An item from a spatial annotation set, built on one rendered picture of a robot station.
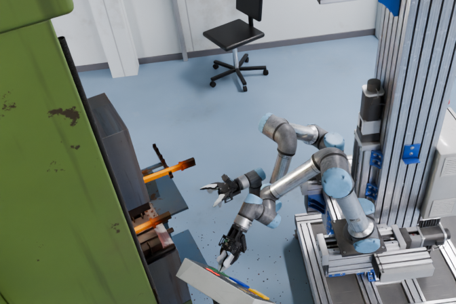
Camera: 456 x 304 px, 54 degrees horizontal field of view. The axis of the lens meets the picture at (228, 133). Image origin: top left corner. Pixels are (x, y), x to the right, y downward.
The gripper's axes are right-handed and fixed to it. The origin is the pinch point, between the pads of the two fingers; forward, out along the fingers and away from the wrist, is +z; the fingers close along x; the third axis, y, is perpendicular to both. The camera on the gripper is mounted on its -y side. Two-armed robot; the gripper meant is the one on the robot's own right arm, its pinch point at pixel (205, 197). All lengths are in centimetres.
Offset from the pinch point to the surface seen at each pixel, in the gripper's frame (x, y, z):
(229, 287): -64, -19, 19
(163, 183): 53, 30, 8
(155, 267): -15.9, 12.4, 37.3
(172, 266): -15.9, 18.3, 29.4
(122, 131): -18, -71, 33
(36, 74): -45, -117, 53
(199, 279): -53, -18, 27
